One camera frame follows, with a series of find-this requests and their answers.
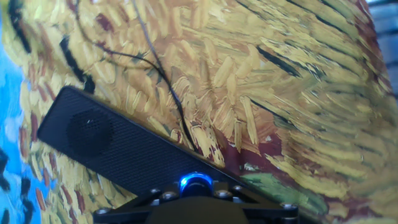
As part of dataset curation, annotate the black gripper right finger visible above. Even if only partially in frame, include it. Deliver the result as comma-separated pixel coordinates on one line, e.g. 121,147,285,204
211,182,299,224

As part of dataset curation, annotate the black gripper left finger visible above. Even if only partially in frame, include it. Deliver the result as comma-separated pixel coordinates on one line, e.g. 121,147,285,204
93,182,187,224

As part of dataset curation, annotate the Van Gogh painting cloth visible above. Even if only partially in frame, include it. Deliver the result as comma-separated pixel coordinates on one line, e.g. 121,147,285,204
0,0,398,224

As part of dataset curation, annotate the thin black speaker cable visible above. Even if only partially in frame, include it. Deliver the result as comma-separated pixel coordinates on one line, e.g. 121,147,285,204
73,0,198,153

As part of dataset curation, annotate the black speaker bar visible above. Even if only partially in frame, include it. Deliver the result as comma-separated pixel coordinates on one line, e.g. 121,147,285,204
36,85,249,200

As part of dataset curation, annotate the blue-lit volume knob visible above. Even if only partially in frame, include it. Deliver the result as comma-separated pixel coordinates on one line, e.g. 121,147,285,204
179,172,215,198

